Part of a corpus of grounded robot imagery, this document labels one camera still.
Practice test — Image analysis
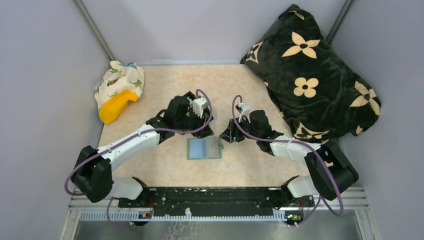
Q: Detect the green card holder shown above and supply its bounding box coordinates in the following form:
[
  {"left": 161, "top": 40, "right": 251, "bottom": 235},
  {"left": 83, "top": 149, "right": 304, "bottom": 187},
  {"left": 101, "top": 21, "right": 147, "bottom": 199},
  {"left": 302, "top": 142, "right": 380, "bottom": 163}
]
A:
[{"left": 186, "top": 137, "right": 224, "bottom": 160}]

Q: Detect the black plastic box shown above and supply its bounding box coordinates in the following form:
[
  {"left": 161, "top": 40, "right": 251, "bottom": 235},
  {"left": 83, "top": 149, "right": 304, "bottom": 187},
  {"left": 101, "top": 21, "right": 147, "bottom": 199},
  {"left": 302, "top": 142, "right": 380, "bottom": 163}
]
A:
[{"left": 184, "top": 91, "right": 214, "bottom": 139}]

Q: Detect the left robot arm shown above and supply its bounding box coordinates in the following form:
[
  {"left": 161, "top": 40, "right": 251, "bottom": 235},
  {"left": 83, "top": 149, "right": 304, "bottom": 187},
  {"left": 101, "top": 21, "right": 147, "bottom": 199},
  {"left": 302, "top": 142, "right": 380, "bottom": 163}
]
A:
[{"left": 64, "top": 89, "right": 214, "bottom": 205}]

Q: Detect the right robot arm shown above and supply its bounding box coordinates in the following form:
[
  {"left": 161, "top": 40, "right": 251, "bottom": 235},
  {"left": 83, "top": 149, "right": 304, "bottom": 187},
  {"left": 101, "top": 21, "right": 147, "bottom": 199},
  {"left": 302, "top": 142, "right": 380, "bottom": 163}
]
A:
[{"left": 219, "top": 110, "right": 359, "bottom": 201}]

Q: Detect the dinosaur print cloth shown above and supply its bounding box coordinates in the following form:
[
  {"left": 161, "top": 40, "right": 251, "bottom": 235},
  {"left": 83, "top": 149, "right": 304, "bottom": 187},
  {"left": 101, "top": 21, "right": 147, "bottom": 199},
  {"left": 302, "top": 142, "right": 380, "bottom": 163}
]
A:
[{"left": 94, "top": 60, "right": 145, "bottom": 108}]

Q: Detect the yellow plastic object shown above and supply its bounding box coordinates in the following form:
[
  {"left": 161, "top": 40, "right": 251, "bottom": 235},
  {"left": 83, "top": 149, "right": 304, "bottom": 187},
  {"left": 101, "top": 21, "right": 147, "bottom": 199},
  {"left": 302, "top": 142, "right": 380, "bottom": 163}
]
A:
[{"left": 98, "top": 89, "right": 140, "bottom": 125}]

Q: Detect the black floral blanket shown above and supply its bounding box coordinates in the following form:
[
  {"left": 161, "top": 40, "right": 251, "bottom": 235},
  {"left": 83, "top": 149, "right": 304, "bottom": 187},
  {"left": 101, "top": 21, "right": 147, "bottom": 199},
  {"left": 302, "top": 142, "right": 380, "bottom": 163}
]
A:
[{"left": 240, "top": 4, "right": 382, "bottom": 143}]

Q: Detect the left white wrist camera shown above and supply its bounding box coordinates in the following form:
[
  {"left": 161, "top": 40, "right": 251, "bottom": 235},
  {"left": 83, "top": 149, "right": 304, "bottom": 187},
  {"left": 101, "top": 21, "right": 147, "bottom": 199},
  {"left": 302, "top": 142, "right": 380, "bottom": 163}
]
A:
[{"left": 191, "top": 97, "right": 209, "bottom": 118}]

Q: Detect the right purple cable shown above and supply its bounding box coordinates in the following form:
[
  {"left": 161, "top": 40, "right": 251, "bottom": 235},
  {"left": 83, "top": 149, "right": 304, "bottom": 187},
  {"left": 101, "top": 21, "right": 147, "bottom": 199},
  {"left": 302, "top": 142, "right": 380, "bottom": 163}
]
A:
[{"left": 231, "top": 95, "right": 345, "bottom": 228}]

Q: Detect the purple cable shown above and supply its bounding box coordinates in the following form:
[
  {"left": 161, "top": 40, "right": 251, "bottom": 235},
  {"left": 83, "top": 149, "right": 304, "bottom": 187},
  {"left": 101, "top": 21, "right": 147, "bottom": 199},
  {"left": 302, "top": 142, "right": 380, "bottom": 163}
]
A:
[
  {"left": 63, "top": 88, "right": 214, "bottom": 230},
  {"left": 231, "top": 95, "right": 345, "bottom": 228}
]

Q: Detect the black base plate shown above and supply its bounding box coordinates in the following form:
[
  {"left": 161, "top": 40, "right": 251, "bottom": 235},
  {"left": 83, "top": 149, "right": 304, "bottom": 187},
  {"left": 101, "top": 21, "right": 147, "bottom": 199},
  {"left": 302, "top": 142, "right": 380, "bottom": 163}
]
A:
[{"left": 118, "top": 187, "right": 315, "bottom": 217}]

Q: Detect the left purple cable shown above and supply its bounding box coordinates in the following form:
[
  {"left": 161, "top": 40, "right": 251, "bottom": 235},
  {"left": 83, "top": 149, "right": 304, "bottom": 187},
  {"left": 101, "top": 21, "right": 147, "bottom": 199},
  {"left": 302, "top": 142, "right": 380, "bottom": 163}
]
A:
[{"left": 63, "top": 88, "right": 214, "bottom": 230}]

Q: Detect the aluminium frame rail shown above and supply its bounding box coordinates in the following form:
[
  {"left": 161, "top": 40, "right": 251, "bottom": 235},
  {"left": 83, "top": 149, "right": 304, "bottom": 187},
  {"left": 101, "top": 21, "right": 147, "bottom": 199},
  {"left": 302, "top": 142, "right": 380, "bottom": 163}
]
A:
[{"left": 68, "top": 187, "right": 369, "bottom": 222}]

